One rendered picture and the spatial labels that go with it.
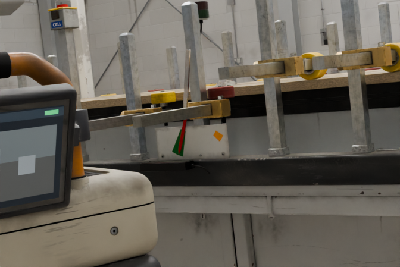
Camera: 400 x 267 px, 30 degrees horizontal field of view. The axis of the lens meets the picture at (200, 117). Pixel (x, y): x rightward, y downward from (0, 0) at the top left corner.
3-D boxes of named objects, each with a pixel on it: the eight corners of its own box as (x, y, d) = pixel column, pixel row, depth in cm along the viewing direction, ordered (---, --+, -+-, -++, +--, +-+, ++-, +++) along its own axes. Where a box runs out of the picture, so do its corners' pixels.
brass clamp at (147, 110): (153, 125, 230) (151, 108, 229) (119, 126, 237) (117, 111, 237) (165, 122, 235) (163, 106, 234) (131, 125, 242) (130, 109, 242)
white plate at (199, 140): (228, 158, 216) (225, 123, 215) (157, 160, 230) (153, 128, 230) (230, 157, 216) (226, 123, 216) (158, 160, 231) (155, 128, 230)
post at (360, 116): (369, 172, 194) (352, -13, 191) (356, 172, 195) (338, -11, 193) (374, 170, 196) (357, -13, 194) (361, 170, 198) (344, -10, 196)
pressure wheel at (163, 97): (180, 124, 241) (177, 89, 240) (156, 127, 239) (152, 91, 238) (175, 123, 248) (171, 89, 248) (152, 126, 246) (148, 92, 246)
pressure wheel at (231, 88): (228, 123, 221) (224, 85, 220) (206, 125, 225) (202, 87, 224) (242, 121, 227) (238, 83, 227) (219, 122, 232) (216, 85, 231)
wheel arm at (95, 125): (82, 136, 208) (80, 121, 208) (73, 136, 210) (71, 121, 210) (173, 119, 244) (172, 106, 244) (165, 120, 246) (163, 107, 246)
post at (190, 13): (207, 162, 221) (190, 0, 219) (197, 163, 223) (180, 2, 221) (213, 160, 224) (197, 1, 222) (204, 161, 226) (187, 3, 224)
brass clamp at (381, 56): (384, 66, 187) (383, 46, 187) (334, 71, 195) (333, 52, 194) (393, 65, 192) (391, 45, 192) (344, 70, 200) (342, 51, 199)
